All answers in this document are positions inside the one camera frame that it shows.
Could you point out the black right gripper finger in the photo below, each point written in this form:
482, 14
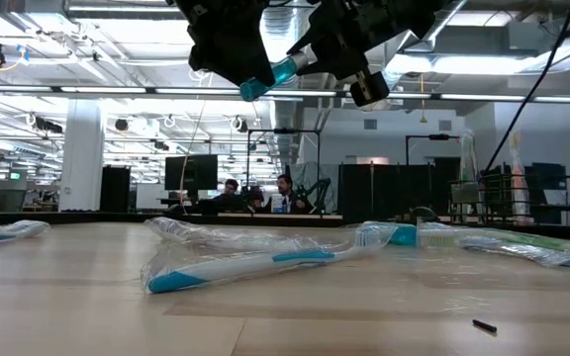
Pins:
339, 64
317, 34

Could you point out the black partition panel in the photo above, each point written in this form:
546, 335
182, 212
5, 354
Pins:
379, 193

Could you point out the grey box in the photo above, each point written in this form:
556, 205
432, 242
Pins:
8, 200

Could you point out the silver ribbed duct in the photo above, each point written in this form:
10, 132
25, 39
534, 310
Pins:
285, 123

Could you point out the silver spiral duct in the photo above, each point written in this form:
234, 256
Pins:
447, 25

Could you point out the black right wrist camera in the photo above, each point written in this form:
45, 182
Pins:
370, 91

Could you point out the person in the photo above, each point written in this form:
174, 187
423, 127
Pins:
230, 198
290, 200

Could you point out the pale toothbrush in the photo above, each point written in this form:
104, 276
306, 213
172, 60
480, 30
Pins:
474, 163
464, 158

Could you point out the black tall cabinet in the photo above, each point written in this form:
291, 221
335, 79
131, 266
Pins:
115, 190

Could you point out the small black stick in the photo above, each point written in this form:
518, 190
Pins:
484, 326

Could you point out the bright rectangular ceiling light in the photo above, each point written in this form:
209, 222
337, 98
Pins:
463, 64

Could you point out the orange toothbrush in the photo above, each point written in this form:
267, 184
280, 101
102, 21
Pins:
517, 188

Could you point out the grey cloth cover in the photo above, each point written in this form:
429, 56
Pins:
307, 170

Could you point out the white square pillar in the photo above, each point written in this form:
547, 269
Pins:
82, 158

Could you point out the black frame stand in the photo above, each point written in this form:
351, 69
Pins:
285, 131
433, 137

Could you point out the green toothbrush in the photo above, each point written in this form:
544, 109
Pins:
552, 242

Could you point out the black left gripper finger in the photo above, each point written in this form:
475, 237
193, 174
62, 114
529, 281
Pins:
262, 59
235, 62

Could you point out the black computer monitor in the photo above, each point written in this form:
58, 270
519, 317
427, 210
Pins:
191, 173

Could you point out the red object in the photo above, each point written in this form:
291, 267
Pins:
254, 198

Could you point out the long ceiling light bar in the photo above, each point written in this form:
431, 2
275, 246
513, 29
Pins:
117, 90

